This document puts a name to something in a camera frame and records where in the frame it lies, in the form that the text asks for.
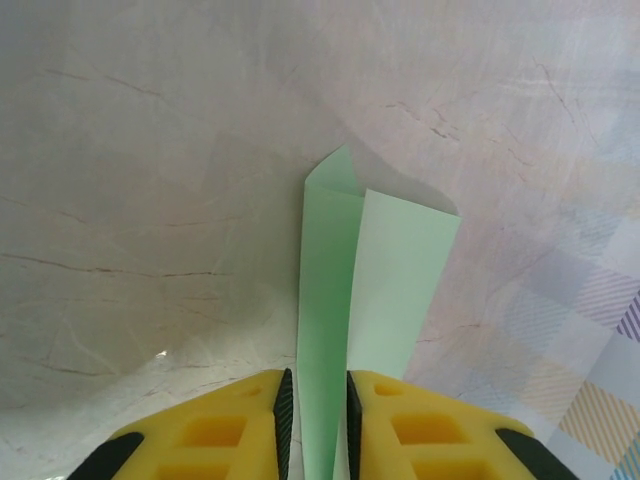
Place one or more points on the light green paper sheet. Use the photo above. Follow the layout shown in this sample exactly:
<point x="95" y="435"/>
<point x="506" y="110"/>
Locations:
<point x="325" y="300"/>

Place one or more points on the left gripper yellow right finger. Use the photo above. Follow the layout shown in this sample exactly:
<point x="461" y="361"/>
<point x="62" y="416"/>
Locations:
<point x="430" y="430"/>

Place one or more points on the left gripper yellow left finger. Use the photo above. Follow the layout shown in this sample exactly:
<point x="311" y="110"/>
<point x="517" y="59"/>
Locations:
<point x="210" y="430"/>

